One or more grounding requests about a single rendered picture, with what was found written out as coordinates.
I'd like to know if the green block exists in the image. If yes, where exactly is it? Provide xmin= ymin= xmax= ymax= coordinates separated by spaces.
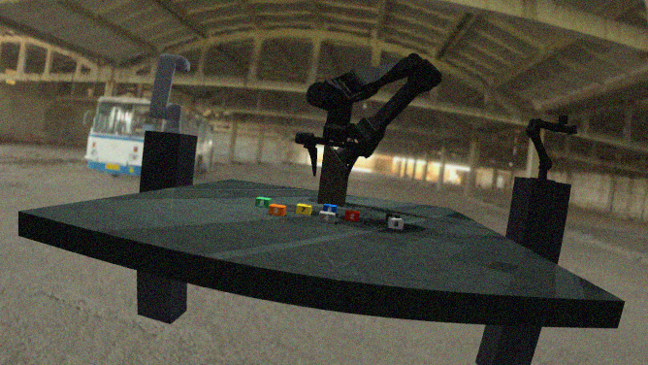
xmin=255 ymin=197 xmax=273 ymax=209

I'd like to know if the blue block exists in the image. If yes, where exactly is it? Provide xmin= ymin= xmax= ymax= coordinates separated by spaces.
xmin=323 ymin=204 xmax=338 ymax=213

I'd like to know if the yellow block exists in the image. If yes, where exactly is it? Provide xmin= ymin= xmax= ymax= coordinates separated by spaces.
xmin=296 ymin=204 xmax=312 ymax=216

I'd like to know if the orange block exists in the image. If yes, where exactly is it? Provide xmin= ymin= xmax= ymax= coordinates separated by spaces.
xmin=269 ymin=204 xmax=286 ymax=216

